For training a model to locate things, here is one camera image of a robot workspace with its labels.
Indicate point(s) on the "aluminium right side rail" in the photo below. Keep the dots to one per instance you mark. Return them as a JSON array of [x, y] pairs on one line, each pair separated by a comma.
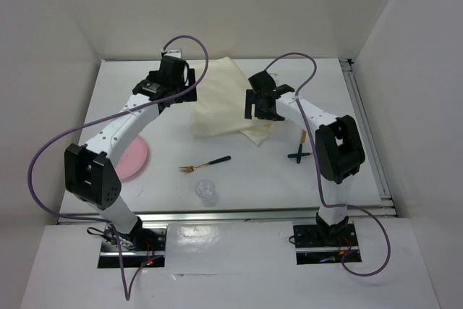
[[387, 203]]

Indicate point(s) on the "pink plate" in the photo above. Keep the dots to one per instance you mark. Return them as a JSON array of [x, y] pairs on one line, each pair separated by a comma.
[[133, 159]]

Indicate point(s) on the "aluminium front rail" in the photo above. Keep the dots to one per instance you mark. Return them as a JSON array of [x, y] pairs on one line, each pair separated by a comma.
[[272, 214]]

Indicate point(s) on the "gold spoon green handle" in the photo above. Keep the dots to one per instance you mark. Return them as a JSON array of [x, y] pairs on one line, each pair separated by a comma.
[[299, 155]]

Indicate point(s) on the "gold knife green handle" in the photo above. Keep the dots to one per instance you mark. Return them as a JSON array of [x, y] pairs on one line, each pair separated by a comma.
[[302, 141]]

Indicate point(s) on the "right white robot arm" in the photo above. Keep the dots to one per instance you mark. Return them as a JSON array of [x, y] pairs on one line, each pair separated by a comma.
[[335, 141]]

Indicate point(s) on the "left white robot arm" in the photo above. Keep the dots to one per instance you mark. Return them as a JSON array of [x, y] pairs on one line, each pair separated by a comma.
[[90, 168]]

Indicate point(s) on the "aluminium rail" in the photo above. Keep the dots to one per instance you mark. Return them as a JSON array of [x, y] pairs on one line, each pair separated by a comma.
[[387, 203], [272, 214]]

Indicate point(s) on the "clear plastic cup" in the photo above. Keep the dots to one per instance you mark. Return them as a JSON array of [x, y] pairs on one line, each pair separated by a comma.
[[206, 192]]

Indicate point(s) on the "gold fork green handle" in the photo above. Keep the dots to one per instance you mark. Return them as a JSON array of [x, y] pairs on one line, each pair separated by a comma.
[[190, 169]]

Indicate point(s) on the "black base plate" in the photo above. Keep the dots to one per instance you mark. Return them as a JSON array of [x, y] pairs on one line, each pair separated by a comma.
[[312, 248], [151, 253]]

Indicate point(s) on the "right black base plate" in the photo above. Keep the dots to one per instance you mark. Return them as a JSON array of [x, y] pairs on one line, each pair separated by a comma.
[[312, 248]]

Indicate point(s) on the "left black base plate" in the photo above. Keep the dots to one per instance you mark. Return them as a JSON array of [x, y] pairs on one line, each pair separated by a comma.
[[151, 253]]

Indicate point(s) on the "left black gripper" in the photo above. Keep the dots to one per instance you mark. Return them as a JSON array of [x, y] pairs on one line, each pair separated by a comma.
[[190, 96]]

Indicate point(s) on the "cream cloth placemat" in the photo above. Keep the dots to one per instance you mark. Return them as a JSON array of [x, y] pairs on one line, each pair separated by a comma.
[[220, 106]]

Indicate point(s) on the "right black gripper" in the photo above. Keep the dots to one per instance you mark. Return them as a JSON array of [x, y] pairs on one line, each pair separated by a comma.
[[251, 99]]

